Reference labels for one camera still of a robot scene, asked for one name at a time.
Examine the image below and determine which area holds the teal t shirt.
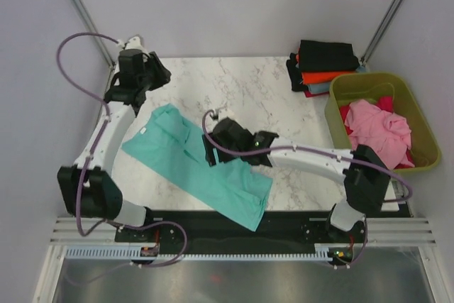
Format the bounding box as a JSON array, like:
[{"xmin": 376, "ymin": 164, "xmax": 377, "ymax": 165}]
[{"xmin": 122, "ymin": 104, "xmax": 272, "ymax": 231}]

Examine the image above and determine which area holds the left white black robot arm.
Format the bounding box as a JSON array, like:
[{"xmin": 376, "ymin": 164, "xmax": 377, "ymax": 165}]
[{"xmin": 57, "ymin": 38, "xmax": 171, "ymax": 241}]

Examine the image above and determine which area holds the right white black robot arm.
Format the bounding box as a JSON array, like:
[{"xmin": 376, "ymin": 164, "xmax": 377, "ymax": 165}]
[{"xmin": 202, "ymin": 118, "xmax": 397, "ymax": 242}]

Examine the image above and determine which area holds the red folded t shirt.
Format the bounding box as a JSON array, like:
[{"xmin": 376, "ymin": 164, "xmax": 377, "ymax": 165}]
[{"xmin": 304, "ymin": 91, "xmax": 329, "ymax": 98}]

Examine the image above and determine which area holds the black folded t shirt bottom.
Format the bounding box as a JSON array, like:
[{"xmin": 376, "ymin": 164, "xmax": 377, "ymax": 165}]
[{"xmin": 286, "ymin": 53, "xmax": 306, "ymax": 92}]

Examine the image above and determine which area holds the black folded t shirt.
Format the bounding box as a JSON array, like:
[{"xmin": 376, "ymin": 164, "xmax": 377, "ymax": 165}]
[
  {"xmin": 286, "ymin": 53, "xmax": 306, "ymax": 92},
  {"xmin": 298, "ymin": 40, "xmax": 360, "ymax": 72}
]

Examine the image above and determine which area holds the orange folded t shirt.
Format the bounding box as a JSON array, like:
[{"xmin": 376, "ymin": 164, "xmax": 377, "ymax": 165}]
[{"xmin": 301, "ymin": 70, "xmax": 356, "ymax": 85}]

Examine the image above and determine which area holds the grey blue folded t shirt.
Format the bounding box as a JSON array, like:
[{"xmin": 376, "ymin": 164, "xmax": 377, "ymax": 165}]
[{"xmin": 306, "ymin": 66, "xmax": 367, "ymax": 94}]

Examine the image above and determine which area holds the black folded t shirt top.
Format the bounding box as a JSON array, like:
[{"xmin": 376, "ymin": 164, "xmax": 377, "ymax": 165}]
[{"xmin": 298, "ymin": 40, "xmax": 360, "ymax": 72}]

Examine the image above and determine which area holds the olive green plastic bin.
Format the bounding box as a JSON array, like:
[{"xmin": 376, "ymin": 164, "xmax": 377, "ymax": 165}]
[{"xmin": 325, "ymin": 72, "xmax": 441, "ymax": 173}]

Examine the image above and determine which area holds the pink t shirt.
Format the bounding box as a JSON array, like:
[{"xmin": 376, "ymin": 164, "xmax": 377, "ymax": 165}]
[{"xmin": 343, "ymin": 99, "xmax": 414, "ymax": 169}]

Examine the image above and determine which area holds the red t shirt in bin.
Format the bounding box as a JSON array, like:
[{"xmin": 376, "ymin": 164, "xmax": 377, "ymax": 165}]
[{"xmin": 338, "ymin": 95, "xmax": 416, "ymax": 170}]

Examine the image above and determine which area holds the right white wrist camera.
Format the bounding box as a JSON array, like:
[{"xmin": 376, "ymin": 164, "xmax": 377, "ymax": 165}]
[{"xmin": 211, "ymin": 107, "xmax": 236, "ymax": 121}]

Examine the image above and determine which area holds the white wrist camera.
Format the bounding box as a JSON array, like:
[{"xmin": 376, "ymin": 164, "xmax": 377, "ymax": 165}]
[
  {"xmin": 116, "ymin": 35, "xmax": 145, "ymax": 53},
  {"xmin": 211, "ymin": 107, "xmax": 236, "ymax": 121}
]

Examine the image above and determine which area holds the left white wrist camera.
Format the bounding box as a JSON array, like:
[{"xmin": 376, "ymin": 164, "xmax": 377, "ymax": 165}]
[{"xmin": 116, "ymin": 35, "xmax": 145, "ymax": 53}]

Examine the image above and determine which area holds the left aluminium frame post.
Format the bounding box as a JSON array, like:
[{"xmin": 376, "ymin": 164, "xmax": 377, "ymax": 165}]
[{"xmin": 70, "ymin": 0, "xmax": 114, "ymax": 69}]

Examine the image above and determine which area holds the aluminium frame post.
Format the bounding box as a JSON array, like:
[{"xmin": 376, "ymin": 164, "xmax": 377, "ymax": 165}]
[
  {"xmin": 70, "ymin": 0, "xmax": 114, "ymax": 69},
  {"xmin": 360, "ymin": 0, "xmax": 405, "ymax": 66}
]

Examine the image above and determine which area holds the white slotted cable duct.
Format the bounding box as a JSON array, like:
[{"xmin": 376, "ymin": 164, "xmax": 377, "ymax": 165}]
[{"xmin": 65, "ymin": 246, "xmax": 335, "ymax": 262}]

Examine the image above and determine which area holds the aluminium front rail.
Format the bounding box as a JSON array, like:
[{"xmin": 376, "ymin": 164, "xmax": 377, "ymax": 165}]
[{"xmin": 49, "ymin": 216, "xmax": 437, "ymax": 247}]

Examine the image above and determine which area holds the right aluminium frame post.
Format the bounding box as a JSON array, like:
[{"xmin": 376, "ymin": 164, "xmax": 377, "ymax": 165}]
[{"xmin": 360, "ymin": 0, "xmax": 405, "ymax": 66}]

